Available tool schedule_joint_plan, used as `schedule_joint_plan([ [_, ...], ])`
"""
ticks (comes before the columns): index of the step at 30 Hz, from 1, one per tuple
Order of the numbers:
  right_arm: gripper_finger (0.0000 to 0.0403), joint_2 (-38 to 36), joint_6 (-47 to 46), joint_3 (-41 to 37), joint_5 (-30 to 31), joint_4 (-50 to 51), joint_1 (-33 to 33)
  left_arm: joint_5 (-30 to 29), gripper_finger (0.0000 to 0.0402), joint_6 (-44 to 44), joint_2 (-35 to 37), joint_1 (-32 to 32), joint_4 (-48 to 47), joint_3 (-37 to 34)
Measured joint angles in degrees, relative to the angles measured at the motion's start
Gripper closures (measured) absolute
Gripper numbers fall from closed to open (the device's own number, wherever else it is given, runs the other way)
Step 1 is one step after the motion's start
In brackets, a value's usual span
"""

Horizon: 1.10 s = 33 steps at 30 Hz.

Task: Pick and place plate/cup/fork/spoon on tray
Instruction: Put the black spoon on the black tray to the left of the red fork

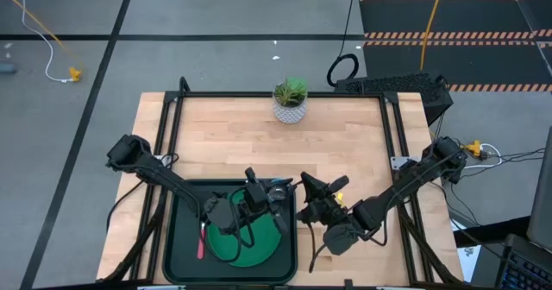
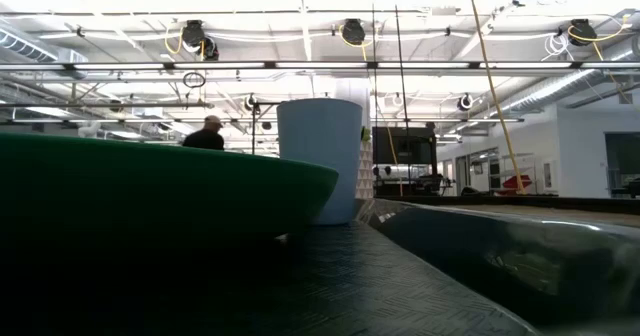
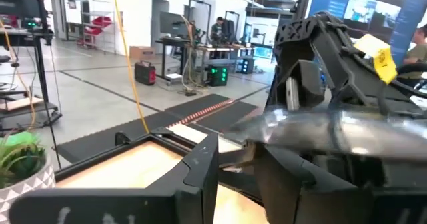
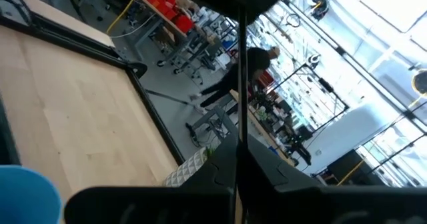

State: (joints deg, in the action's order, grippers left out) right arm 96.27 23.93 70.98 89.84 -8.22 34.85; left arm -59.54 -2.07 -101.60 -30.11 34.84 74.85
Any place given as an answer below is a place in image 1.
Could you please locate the black hazard-striped floor mat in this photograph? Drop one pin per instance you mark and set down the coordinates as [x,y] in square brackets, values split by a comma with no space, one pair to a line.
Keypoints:
[431,16]
[474,63]

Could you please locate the black aluminium table frame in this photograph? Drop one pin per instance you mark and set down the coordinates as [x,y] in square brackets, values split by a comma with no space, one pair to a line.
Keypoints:
[215,95]

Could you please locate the green plastic plate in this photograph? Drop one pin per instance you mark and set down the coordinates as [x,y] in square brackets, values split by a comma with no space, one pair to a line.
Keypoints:
[263,247]

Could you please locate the small grey floor object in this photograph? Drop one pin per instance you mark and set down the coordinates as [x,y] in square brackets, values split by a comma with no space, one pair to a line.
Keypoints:
[6,68]

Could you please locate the dark green plastic tray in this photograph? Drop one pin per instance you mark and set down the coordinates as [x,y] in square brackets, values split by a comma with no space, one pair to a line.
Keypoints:
[185,268]

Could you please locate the black perforated computer case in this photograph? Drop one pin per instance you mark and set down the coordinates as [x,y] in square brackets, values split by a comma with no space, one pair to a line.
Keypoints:
[397,85]

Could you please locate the black backlit keyboard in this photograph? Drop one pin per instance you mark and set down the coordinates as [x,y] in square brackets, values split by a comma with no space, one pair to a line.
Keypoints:
[526,268]

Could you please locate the yellow power plug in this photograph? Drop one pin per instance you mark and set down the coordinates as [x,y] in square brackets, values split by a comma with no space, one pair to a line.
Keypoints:
[475,147]

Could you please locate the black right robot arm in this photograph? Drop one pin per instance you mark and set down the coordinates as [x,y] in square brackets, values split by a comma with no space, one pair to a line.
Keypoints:
[405,182]

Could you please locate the succulent in white patterned pot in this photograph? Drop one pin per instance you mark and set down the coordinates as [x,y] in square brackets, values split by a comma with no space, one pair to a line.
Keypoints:
[290,104]

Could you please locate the white paper sheet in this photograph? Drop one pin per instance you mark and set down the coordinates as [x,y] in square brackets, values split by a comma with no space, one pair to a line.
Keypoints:
[468,260]

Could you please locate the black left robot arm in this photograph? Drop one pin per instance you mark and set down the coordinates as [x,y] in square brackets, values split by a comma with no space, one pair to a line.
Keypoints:
[164,178]

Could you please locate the light blue plastic cup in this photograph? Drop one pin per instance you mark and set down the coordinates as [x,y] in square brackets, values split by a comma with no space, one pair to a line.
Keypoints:
[278,193]

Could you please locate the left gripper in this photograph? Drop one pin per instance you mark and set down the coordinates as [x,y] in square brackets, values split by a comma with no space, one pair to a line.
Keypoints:
[256,199]

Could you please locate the grey monitor back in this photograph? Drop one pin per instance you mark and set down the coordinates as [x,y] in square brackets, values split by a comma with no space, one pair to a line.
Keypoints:
[541,203]

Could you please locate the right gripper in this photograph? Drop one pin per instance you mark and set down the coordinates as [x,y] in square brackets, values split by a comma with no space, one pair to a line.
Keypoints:
[325,210]

